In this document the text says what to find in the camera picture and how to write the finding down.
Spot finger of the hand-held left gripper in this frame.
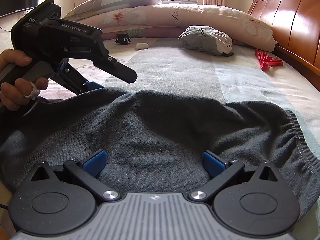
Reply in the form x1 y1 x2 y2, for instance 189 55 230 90
94 54 137 83
54 64 105 96

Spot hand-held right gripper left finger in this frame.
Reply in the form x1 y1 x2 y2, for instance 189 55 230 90
29 149 121 203

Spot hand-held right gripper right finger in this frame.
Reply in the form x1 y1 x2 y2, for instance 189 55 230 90
189 151 285 203

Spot dark grey pants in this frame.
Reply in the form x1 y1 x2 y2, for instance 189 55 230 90
0 87 320 220

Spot person's left hand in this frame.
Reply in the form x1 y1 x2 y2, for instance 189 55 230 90
0 49 49 112

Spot black hair claw clip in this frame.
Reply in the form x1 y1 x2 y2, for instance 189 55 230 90
115 33 132 44

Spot bed with pastel patchwork sheet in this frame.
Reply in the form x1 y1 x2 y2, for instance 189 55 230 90
0 30 320 230

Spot grey patchwork pillow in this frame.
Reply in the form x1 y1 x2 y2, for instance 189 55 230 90
64 0 159 20

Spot grey cat-face cushion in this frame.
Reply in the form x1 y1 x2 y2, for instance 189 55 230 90
178 25 234 57

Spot long floral pillow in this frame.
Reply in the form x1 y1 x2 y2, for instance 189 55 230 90
62 3 278 52

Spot red folding fan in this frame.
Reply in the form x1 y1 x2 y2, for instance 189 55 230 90
255 49 284 72

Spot wooden bed headboard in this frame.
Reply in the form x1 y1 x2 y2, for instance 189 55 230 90
247 0 320 90

